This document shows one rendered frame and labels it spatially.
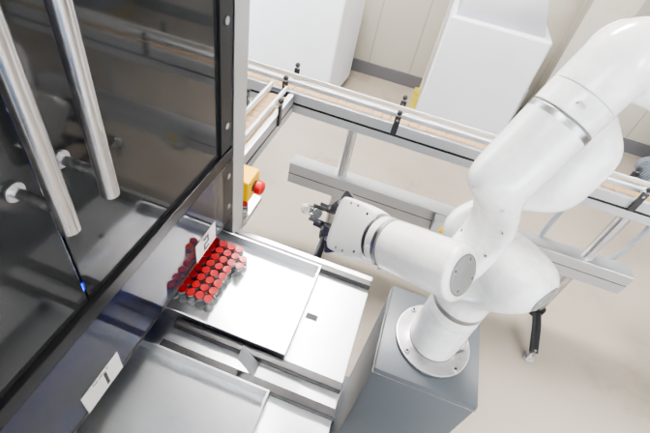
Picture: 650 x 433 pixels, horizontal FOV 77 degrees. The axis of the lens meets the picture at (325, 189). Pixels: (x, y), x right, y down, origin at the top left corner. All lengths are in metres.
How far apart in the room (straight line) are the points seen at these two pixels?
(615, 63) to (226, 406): 0.87
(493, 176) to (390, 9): 3.43
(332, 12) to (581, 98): 2.64
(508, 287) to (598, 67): 0.39
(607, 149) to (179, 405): 0.90
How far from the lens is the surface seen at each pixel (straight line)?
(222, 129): 0.87
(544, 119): 0.58
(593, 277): 2.21
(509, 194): 0.58
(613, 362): 2.68
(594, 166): 0.76
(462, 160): 1.72
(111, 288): 0.72
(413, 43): 3.99
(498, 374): 2.26
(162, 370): 1.00
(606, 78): 0.59
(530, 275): 0.79
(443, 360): 1.10
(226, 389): 0.97
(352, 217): 0.71
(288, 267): 1.12
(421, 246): 0.59
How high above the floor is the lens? 1.79
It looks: 42 degrees down
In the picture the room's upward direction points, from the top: 13 degrees clockwise
